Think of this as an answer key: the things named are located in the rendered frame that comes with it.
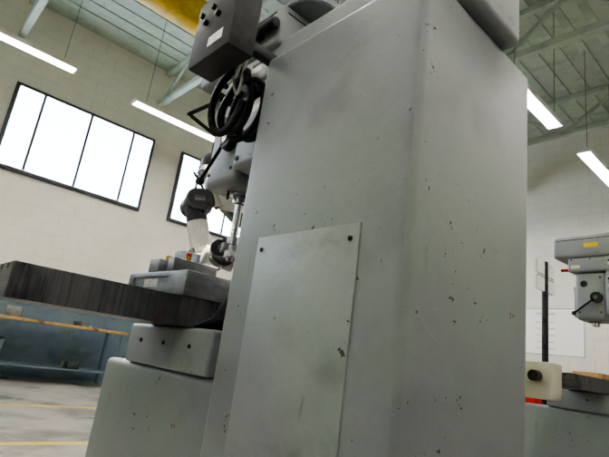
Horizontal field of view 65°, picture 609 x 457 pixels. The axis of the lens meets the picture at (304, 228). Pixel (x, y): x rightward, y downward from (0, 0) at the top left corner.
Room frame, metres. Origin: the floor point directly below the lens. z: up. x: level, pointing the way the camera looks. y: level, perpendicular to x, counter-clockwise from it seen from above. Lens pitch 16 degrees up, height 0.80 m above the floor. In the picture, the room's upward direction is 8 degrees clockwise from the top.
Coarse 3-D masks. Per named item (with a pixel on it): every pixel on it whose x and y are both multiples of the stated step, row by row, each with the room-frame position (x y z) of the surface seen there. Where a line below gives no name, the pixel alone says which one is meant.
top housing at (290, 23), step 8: (280, 8) 1.29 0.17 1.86; (288, 8) 1.29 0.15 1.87; (280, 16) 1.28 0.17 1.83; (288, 16) 1.29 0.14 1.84; (296, 16) 1.31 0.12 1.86; (280, 24) 1.28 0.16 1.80; (288, 24) 1.30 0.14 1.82; (296, 24) 1.32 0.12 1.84; (304, 24) 1.34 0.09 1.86; (272, 32) 1.30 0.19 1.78; (280, 32) 1.28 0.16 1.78; (288, 32) 1.30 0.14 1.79; (264, 40) 1.33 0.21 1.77; (272, 40) 1.29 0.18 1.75; (280, 40) 1.29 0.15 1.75; (272, 48) 1.31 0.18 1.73; (248, 64) 1.41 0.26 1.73; (216, 80) 1.55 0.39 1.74; (208, 88) 1.60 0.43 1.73
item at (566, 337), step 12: (528, 312) 9.58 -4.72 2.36; (540, 312) 9.40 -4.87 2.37; (552, 312) 9.24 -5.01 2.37; (564, 312) 9.07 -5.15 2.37; (528, 324) 9.58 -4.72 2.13; (540, 324) 9.40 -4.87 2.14; (552, 324) 9.24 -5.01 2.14; (564, 324) 9.08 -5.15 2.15; (576, 324) 8.91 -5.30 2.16; (528, 336) 9.57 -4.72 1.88; (540, 336) 9.40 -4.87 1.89; (552, 336) 9.24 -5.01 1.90; (564, 336) 9.08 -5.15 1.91; (576, 336) 8.91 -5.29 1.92; (528, 348) 9.57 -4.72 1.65; (540, 348) 9.40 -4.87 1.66; (552, 348) 9.24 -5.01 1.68; (564, 348) 9.08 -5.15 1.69; (576, 348) 8.92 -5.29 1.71
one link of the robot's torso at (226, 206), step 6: (198, 174) 2.14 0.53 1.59; (204, 180) 2.15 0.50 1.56; (216, 198) 2.02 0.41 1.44; (222, 198) 2.00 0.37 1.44; (216, 204) 2.04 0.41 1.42; (222, 204) 2.02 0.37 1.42; (228, 204) 2.02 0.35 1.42; (222, 210) 2.16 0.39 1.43; (228, 210) 2.04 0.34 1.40; (234, 210) 2.04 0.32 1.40; (228, 216) 2.15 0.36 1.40; (240, 222) 2.13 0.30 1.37
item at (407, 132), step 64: (384, 0) 0.82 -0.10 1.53; (448, 0) 0.79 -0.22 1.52; (320, 64) 0.95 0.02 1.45; (384, 64) 0.80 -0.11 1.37; (448, 64) 0.80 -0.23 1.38; (512, 64) 0.98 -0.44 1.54; (320, 128) 0.93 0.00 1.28; (384, 128) 0.79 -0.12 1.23; (448, 128) 0.81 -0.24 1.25; (512, 128) 0.98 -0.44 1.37; (256, 192) 1.07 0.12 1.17; (320, 192) 0.91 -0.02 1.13; (384, 192) 0.78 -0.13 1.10; (448, 192) 0.81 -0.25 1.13; (512, 192) 0.98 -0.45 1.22; (256, 256) 1.04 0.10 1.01; (320, 256) 0.88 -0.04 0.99; (384, 256) 0.77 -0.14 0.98; (448, 256) 0.82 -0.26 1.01; (512, 256) 0.99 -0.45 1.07; (256, 320) 1.01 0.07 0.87; (320, 320) 0.87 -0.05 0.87; (384, 320) 0.76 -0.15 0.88; (448, 320) 0.83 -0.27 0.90; (512, 320) 0.99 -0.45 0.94; (256, 384) 0.98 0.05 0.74; (320, 384) 0.85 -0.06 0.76; (384, 384) 0.76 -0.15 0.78; (448, 384) 0.83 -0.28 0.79; (512, 384) 0.99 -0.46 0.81; (256, 448) 0.96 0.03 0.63; (320, 448) 0.84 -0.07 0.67; (384, 448) 0.75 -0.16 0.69; (448, 448) 0.84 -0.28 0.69; (512, 448) 0.99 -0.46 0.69
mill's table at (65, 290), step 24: (0, 264) 1.16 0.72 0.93; (24, 264) 1.07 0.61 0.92; (0, 288) 1.10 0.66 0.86; (24, 288) 1.08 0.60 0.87; (48, 288) 1.11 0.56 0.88; (72, 288) 1.14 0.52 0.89; (96, 288) 1.18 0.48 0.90; (120, 288) 1.21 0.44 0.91; (144, 288) 1.26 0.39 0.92; (96, 312) 1.22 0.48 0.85; (120, 312) 1.22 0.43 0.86; (144, 312) 1.27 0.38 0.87; (168, 312) 1.31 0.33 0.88; (192, 312) 1.36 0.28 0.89; (216, 312) 1.40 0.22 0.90
